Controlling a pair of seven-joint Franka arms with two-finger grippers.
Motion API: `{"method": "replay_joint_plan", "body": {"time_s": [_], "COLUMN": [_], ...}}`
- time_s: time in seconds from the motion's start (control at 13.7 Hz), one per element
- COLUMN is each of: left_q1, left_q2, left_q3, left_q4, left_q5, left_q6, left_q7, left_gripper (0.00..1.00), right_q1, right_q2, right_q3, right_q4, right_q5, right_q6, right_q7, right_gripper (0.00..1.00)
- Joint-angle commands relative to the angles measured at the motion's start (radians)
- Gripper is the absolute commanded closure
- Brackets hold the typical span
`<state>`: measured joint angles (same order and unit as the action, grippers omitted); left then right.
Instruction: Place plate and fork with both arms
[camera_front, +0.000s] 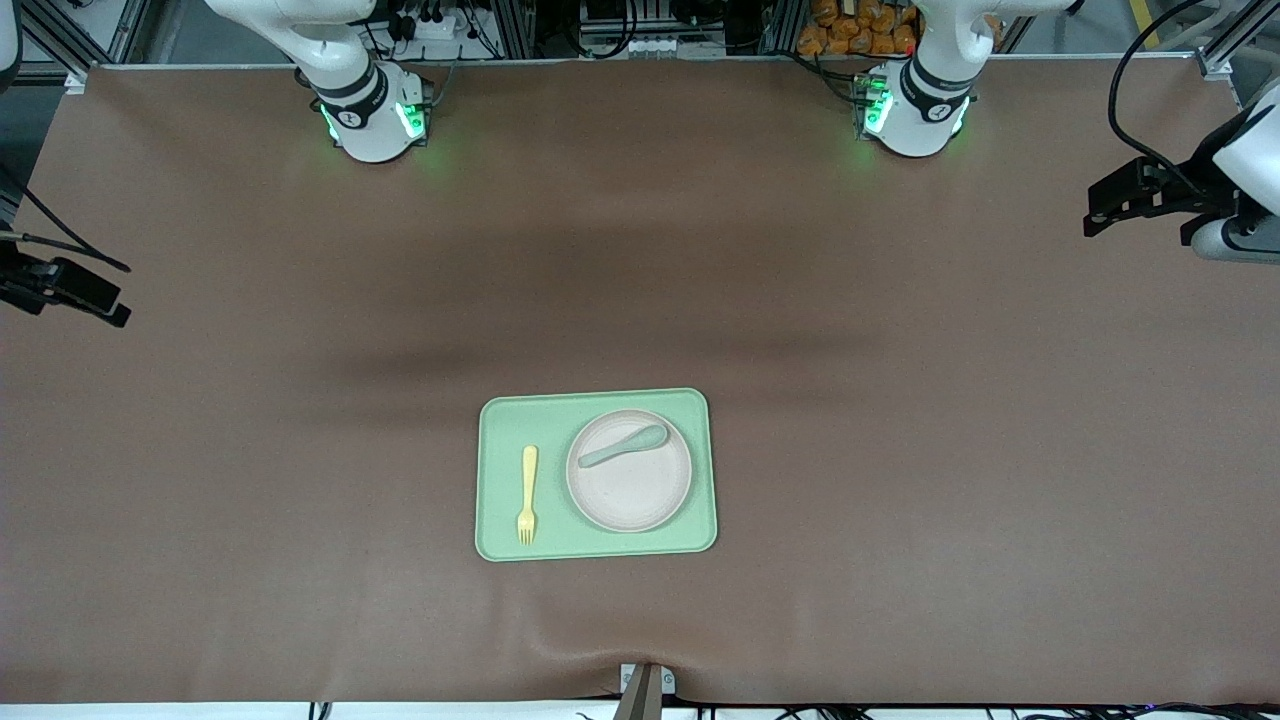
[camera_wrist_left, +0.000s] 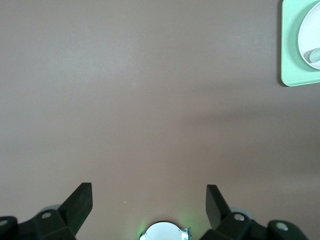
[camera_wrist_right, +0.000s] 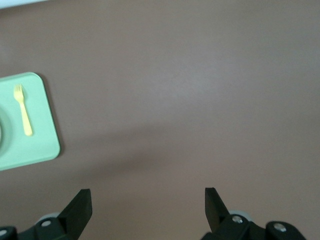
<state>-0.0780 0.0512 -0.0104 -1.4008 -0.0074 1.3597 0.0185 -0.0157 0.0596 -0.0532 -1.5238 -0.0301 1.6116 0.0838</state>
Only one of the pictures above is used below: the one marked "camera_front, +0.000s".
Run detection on yellow plastic fork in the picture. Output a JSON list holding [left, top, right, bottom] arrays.
[[516, 445, 540, 546]]

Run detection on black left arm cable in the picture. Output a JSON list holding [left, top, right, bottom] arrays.
[[1108, 0, 1216, 196]]

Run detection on beige round plate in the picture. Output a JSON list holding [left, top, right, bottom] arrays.
[[566, 408, 694, 534]]

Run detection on aluminium frame post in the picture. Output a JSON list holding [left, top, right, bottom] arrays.
[[497, 0, 536, 59], [762, 0, 801, 56]]

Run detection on light green rectangular tray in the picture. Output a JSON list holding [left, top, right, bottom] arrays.
[[475, 388, 719, 563]]

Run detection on brown table mat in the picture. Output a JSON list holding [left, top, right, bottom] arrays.
[[0, 58, 1280, 706]]

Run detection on orange lumpy objects pile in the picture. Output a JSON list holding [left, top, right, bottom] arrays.
[[797, 0, 921, 57]]

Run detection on white power strip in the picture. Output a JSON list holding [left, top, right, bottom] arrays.
[[398, 8, 471, 43]]

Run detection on white connector row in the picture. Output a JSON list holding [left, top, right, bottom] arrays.
[[588, 35, 673, 59]]

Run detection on metal table edge clamp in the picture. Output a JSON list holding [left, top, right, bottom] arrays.
[[618, 662, 677, 720]]

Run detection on grey-green plastic spoon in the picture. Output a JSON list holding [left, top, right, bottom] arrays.
[[577, 424, 669, 470]]

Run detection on aluminium diagonal frame strut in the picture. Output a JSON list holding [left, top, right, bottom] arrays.
[[15, 0, 93, 79], [1205, 0, 1263, 79]]

